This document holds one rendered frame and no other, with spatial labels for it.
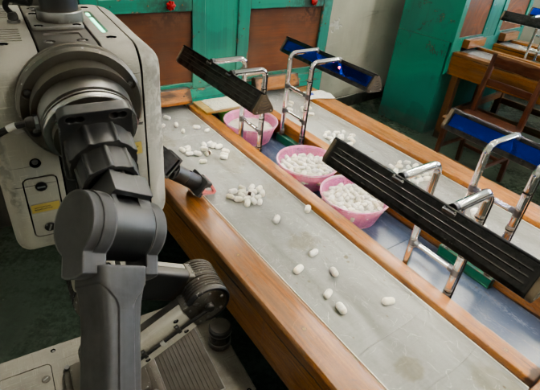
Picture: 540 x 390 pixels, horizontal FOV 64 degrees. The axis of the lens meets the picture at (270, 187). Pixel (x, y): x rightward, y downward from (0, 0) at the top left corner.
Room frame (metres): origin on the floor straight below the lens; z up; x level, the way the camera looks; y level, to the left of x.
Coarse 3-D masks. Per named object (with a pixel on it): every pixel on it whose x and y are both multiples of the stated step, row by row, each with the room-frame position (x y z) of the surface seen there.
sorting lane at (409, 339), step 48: (192, 144) 1.69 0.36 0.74; (288, 192) 1.39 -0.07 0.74; (288, 240) 1.10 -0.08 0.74; (336, 240) 1.13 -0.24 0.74; (336, 288) 0.91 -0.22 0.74; (384, 288) 0.93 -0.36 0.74; (336, 336) 0.74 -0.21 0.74; (384, 336) 0.76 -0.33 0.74; (432, 336) 0.77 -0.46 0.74; (384, 384) 0.62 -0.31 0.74; (432, 384) 0.63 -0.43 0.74; (480, 384) 0.65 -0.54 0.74
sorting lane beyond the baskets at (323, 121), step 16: (272, 96) 2.36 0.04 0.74; (288, 96) 2.39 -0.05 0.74; (320, 112) 2.21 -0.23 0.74; (320, 128) 2.00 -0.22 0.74; (336, 128) 2.02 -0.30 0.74; (352, 128) 2.05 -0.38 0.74; (368, 144) 1.88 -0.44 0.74; (384, 144) 1.90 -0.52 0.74; (384, 160) 1.73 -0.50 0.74; (448, 192) 1.51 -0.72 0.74; (464, 192) 1.53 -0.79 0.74; (496, 208) 1.43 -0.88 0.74; (496, 224) 1.32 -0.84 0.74; (528, 224) 1.34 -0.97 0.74; (512, 240) 1.23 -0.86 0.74; (528, 240) 1.24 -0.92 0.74
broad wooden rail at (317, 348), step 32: (192, 192) 1.28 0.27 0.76; (192, 224) 1.11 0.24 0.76; (224, 224) 1.11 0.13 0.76; (192, 256) 1.11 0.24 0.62; (224, 256) 0.97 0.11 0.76; (256, 256) 0.98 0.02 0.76; (256, 288) 0.85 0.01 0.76; (288, 288) 0.87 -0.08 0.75; (256, 320) 0.81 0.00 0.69; (288, 320) 0.75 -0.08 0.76; (320, 320) 0.78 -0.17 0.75; (288, 352) 0.70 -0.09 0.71; (320, 352) 0.67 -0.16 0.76; (288, 384) 0.68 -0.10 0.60; (320, 384) 0.61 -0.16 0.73; (352, 384) 0.59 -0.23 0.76
